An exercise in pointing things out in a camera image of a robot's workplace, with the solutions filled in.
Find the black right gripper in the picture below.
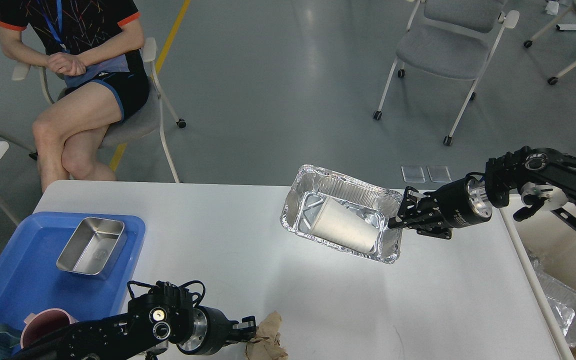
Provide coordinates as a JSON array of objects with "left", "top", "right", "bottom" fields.
[{"left": 387, "top": 176, "right": 493, "bottom": 239}]

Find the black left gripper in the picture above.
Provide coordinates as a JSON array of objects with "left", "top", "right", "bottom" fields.
[{"left": 178, "top": 306, "right": 258, "bottom": 356}]

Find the brown paper napkin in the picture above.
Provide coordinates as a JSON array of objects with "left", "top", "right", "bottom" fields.
[{"left": 245, "top": 311, "right": 289, "bottom": 360}]

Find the white paper cup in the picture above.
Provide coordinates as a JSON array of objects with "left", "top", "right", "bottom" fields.
[{"left": 310, "top": 197, "right": 378, "bottom": 254}]

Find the square stainless steel tray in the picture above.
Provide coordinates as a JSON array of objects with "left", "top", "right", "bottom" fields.
[{"left": 55, "top": 217, "right": 127, "bottom": 280}]

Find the pink ceramic mug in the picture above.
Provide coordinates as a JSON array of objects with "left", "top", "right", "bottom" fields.
[{"left": 20, "top": 308, "right": 78, "bottom": 349}]

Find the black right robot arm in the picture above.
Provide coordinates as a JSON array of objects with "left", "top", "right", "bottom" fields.
[{"left": 387, "top": 146, "right": 576, "bottom": 240}]

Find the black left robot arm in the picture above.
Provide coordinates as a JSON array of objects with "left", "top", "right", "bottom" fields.
[{"left": 12, "top": 280, "right": 258, "bottom": 360}]

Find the left floor outlet cover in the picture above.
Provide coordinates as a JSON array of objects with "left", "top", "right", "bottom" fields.
[{"left": 401, "top": 165, "right": 426, "bottom": 183}]

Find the floor outlet cover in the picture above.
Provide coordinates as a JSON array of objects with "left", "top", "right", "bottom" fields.
[
  {"left": 401, "top": 165, "right": 426, "bottom": 183},
  {"left": 426, "top": 165, "right": 453, "bottom": 183}
]

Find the right floor outlet cover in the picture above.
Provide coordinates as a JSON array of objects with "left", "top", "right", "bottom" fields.
[{"left": 426, "top": 165, "right": 453, "bottom": 183}]

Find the white plastic bin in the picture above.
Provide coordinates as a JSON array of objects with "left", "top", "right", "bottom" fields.
[{"left": 500, "top": 194, "right": 576, "bottom": 360}]

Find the grey chair right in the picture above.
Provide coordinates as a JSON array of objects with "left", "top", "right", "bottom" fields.
[{"left": 372, "top": 0, "right": 521, "bottom": 146}]

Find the foil tray in bin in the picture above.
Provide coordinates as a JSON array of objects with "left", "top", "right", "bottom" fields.
[{"left": 526, "top": 250, "right": 576, "bottom": 348}]

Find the blue plastic tray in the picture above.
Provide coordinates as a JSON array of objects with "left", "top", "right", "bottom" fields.
[{"left": 0, "top": 212, "right": 146, "bottom": 331}]

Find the person in patterned shirt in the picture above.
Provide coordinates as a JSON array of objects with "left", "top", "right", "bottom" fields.
[{"left": 0, "top": 0, "right": 150, "bottom": 191}]

